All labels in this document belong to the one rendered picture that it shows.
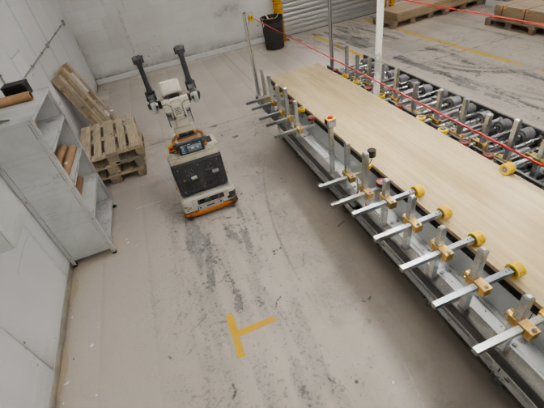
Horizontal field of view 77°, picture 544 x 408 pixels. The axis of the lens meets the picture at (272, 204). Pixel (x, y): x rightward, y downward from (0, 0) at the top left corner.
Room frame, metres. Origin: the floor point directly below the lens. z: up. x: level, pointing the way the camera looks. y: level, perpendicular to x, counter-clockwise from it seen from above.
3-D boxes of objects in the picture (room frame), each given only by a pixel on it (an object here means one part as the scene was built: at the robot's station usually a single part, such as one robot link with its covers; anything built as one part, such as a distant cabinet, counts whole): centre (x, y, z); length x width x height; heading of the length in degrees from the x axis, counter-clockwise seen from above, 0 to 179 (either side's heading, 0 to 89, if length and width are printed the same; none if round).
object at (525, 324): (0.72, -0.99, 0.95); 0.14 x 0.06 x 0.05; 13
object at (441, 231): (1.23, -0.87, 0.86); 0.04 x 0.04 x 0.48; 13
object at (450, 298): (0.94, -0.91, 0.95); 0.50 x 0.04 x 0.04; 103
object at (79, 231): (3.12, 2.05, 0.78); 0.90 x 0.45 x 1.55; 13
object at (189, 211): (3.38, 0.75, 0.16); 0.67 x 0.64 x 0.25; 13
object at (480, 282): (0.97, -0.93, 0.95); 0.14 x 0.06 x 0.05; 13
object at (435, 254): (1.19, -0.85, 0.95); 0.50 x 0.04 x 0.04; 103
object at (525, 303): (0.74, -0.98, 0.89); 0.04 x 0.04 x 0.48; 13
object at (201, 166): (3.29, 0.72, 0.59); 0.55 x 0.34 x 0.83; 103
